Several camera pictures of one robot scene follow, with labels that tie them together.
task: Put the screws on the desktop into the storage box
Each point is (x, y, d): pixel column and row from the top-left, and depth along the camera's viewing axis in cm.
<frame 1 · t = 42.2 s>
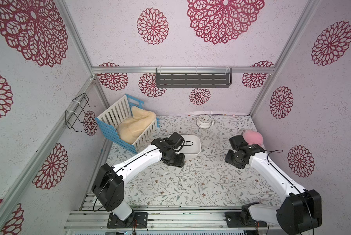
left hand: (180, 164, 80), fingers open
right hand: (232, 162, 83), fingers open
white alarm clock: (205, 121, 115), point 4 cm above the table
blue white slatted crate: (109, 120, 102), point 14 cm above the table
cream plush cloth: (129, 128, 105), point 8 cm above the table
white storage box: (194, 145, 106), on the table

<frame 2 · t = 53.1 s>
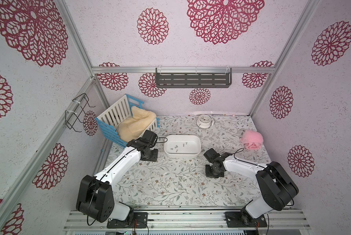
left hand: (151, 156, 85), fingers open
right hand: (212, 175, 90), fingers closed
the named things where they were.

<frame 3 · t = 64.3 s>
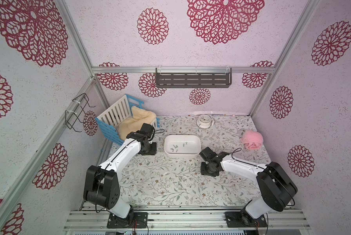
left hand: (151, 151, 87), fingers open
right hand: (206, 172, 89), fingers open
the named things where they were.

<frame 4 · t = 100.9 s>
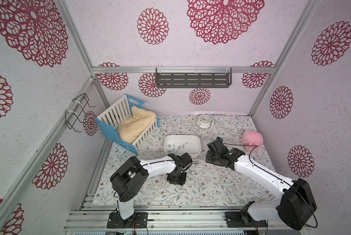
left hand: (179, 184, 86), fingers open
right hand: (211, 158, 85), fingers open
the named things where they were.

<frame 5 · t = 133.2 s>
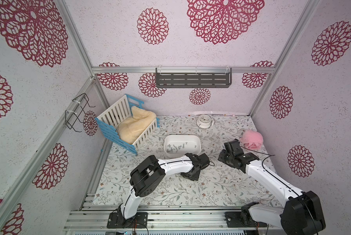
left hand: (190, 177, 89), fingers closed
right hand: (223, 158, 86), fingers open
the named things where they were.

